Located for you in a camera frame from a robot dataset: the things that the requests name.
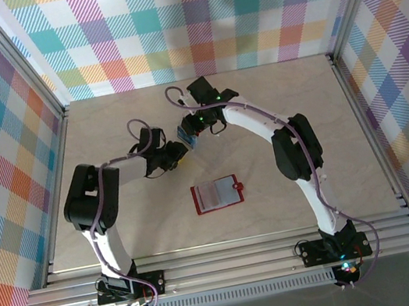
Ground clear box with blue insert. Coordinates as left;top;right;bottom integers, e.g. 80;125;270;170
174;121;201;152

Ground red leather card holder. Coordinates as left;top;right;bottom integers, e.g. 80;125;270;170
188;172;249;217

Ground controller board with lights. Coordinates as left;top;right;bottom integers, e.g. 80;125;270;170
333;258;361;286

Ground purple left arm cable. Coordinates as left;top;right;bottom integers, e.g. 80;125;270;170
71;113;195;306

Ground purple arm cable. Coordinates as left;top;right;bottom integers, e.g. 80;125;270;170
71;113;195;306
163;54;389;306

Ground aluminium side rail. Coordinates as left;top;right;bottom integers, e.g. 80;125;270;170
12;107;101;289
327;43;409;230

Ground aluminium frame rails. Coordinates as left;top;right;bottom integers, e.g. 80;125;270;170
16;208;409;306

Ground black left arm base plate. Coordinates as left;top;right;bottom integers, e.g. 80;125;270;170
93;267;170;306

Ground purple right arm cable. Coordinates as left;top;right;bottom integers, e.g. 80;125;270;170
163;54;389;306

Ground slotted grey cable duct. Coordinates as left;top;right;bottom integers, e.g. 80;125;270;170
126;269;339;306

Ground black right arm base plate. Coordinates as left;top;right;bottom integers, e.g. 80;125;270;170
297;229;374;270

